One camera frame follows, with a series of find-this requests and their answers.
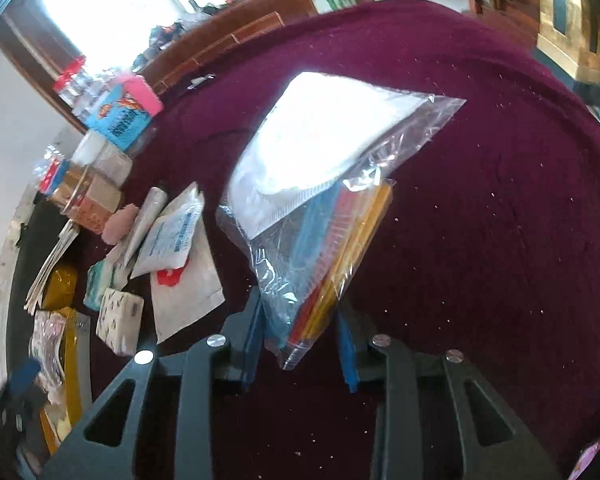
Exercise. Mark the teal tissue pack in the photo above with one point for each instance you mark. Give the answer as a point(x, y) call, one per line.
point(97, 282)

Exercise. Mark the red lid small jar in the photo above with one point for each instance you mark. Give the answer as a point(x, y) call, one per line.
point(50, 175)

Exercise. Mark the maroon tablecloth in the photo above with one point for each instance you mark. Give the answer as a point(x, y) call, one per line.
point(480, 210)

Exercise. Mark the wooden cabinet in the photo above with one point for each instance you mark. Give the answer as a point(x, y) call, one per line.
point(240, 25)

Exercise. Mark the blue pink carton box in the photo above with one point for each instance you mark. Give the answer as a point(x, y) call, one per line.
point(120, 120)

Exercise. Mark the pink fluffy ball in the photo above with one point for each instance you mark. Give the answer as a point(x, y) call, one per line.
point(120, 225)

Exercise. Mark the row of cabinet ornaments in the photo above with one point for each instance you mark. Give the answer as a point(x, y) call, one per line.
point(165, 32)

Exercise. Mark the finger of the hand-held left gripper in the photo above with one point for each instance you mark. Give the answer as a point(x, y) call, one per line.
point(25, 375)

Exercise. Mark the white packet with blue print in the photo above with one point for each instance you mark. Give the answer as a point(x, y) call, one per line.
point(170, 235)

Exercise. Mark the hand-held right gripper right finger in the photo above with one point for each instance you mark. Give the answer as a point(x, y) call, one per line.
point(347, 355)

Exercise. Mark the white paper bag red mark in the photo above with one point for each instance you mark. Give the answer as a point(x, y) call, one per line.
point(190, 300)

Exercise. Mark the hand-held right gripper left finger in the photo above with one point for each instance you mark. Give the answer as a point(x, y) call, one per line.
point(253, 340)

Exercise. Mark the silver tube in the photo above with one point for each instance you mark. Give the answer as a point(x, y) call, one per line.
point(147, 215)

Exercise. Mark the pink label clear jar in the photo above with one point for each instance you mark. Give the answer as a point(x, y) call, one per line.
point(95, 200)

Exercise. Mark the white printed tissue pack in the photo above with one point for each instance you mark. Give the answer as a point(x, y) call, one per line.
point(117, 320)

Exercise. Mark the black sofa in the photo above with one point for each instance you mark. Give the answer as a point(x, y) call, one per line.
point(45, 215)

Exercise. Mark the yellow taped cardboard box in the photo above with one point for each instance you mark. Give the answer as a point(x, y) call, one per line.
point(60, 285)

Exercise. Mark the stack of papers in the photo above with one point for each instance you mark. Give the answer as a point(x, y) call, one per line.
point(50, 270)

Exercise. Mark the pink printed packet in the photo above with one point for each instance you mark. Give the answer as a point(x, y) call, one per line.
point(592, 460)

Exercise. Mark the clear zip bag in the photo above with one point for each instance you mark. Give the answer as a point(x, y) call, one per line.
point(305, 160)

